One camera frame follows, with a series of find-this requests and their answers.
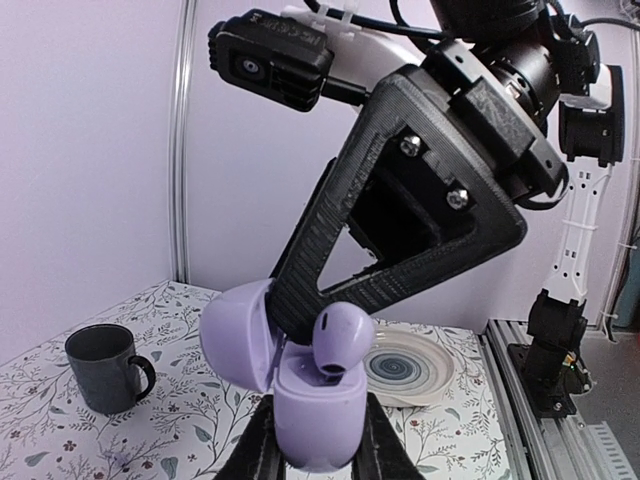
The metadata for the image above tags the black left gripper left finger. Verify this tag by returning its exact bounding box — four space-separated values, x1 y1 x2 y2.
214 395 283 480

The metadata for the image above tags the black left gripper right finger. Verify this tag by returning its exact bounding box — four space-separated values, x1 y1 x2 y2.
351 393 423 480

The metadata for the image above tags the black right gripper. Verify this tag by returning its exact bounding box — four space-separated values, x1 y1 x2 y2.
267 40 566 345

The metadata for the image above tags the light purple round earbud case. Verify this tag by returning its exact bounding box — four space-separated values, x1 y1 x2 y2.
199 280 367 473

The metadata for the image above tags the light purple stem earbud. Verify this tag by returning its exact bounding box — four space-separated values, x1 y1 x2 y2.
312 302 375 383

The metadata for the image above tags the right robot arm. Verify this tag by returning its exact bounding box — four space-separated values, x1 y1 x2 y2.
266 1 624 344

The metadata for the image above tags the floral patterned table mat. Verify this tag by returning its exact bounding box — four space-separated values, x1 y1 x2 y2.
1 282 515 479

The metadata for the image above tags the swirl patterned glass plate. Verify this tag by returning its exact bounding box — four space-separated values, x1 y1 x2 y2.
364 327 455 408

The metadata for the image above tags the dark grey ceramic mug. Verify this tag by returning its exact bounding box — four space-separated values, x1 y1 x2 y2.
64 324 157 415

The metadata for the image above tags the aluminium front rail frame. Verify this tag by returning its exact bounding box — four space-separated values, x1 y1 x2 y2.
479 320 639 479

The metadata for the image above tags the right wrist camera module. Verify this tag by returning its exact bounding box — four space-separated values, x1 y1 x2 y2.
207 8 421 114

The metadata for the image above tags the right aluminium corner post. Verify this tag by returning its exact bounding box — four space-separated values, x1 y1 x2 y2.
168 0 199 283

